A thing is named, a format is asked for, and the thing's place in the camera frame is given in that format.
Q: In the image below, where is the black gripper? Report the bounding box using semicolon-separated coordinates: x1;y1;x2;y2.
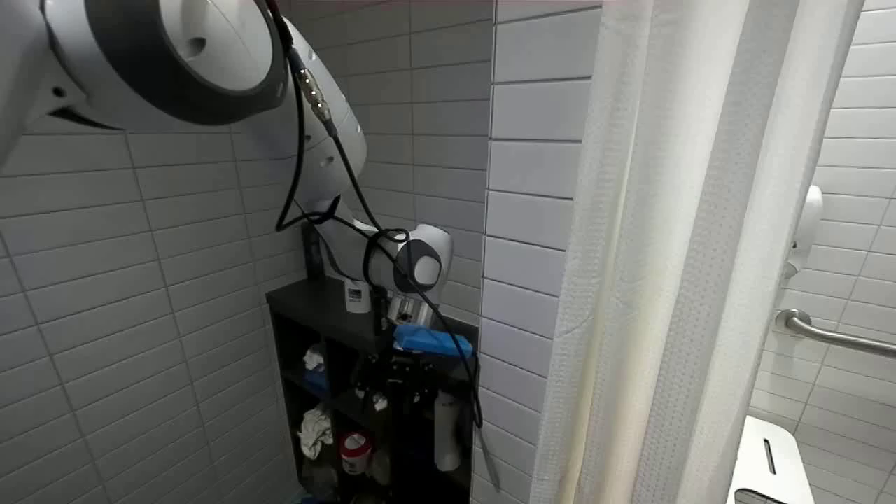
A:
374;352;441;402

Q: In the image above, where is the small black bottle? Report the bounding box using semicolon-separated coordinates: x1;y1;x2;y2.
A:
369;292;388;342

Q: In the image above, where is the plain white bottle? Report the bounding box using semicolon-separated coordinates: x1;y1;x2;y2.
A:
432;388;464;476

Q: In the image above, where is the tall dark grey bottle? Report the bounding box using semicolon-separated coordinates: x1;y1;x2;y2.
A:
299;220;327;285

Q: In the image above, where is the red and white container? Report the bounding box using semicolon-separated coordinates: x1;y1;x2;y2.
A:
338;432;374;478

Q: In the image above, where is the crumpled white cloth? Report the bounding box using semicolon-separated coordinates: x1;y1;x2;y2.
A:
294;402;336;461
299;345;329;376

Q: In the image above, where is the black cubby shelf unit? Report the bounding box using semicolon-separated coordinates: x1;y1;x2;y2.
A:
264;278;485;504

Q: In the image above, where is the white shower curtain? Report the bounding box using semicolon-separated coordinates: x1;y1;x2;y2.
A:
528;0;866;504

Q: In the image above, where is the white shower seat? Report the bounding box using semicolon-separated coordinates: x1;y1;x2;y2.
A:
726;413;817;504

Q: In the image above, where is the metal grab bar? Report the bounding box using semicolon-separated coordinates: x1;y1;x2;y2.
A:
775;306;896;357

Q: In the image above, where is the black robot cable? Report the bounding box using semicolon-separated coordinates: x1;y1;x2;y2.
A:
264;0;504;495

